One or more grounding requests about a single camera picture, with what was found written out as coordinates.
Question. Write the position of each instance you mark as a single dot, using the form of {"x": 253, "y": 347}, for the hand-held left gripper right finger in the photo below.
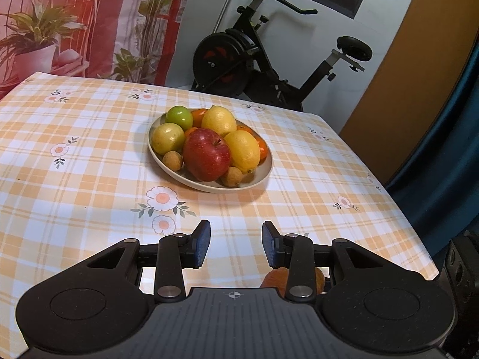
{"x": 268, "y": 245}

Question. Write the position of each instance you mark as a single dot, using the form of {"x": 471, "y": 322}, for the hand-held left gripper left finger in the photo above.
{"x": 202, "y": 244}

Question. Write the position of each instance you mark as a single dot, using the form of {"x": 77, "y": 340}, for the cream round plate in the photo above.
{"x": 258, "y": 174}

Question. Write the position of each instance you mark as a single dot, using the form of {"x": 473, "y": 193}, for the small tan round fruit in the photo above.
{"x": 232, "y": 177}
{"x": 173, "y": 160}

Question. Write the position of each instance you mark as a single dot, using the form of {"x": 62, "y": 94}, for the red apple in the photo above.
{"x": 205, "y": 153}

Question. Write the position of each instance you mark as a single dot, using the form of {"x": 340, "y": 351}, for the yellow lemon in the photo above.
{"x": 219, "y": 119}
{"x": 243, "y": 151}

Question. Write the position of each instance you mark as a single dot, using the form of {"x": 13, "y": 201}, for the yellow green apple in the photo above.
{"x": 168, "y": 138}

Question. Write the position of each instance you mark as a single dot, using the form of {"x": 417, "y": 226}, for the dark blue curtain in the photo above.
{"x": 441, "y": 157}

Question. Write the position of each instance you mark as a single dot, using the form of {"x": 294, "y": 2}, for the orange checked floral tablecloth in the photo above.
{"x": 93, "y": 179}

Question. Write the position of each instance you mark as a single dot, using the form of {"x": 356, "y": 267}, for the black exercise bike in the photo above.
{"x": 220, "y": 60}

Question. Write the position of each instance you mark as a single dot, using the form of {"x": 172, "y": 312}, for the wooden door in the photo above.
{"x": 404, "y": 82}

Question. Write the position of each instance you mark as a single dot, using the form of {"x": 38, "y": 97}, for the printed backdrop cloth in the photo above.
{"x": 112, "y": 26}

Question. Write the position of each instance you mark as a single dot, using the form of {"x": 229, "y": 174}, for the metal pole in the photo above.
{"x": 224, "y": 7}

